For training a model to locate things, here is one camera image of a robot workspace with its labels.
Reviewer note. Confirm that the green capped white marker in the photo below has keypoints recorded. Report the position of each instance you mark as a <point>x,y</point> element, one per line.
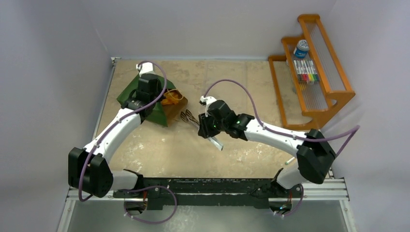
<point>289,161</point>

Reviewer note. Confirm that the blue white jar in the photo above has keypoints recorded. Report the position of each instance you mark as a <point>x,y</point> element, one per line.
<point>301,49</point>

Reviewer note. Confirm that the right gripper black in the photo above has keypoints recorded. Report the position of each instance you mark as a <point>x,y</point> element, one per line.
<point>203,126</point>

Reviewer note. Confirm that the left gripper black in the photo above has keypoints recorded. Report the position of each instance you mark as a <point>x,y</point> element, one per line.
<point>161,94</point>

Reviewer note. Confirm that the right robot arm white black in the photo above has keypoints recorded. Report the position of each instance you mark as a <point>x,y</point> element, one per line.
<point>314,155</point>

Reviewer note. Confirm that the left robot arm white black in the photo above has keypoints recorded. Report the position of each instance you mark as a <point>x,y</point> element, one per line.
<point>88,167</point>

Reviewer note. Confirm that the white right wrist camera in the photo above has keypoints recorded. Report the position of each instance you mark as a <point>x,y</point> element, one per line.
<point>207,101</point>

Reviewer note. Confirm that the set of coloured markers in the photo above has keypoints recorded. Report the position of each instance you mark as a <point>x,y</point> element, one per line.
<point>306,71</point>

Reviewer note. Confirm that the green brown paper bag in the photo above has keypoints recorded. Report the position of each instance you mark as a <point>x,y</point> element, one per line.
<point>163,115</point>

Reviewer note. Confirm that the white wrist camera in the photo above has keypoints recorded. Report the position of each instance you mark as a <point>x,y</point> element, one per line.
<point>207,101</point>
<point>145,68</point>

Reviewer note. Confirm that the clear plastic tray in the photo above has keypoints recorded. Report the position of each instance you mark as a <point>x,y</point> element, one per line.
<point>231,93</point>

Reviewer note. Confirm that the orange wooden rack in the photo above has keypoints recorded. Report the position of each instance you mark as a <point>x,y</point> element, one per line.
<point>319,102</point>

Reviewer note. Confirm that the orange braided fake bread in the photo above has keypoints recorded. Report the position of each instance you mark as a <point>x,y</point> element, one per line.
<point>172,97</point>

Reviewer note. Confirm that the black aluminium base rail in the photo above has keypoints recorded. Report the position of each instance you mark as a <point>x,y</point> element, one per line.
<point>259,193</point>

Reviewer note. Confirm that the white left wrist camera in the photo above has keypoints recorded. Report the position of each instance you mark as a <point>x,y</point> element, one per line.
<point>145,68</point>

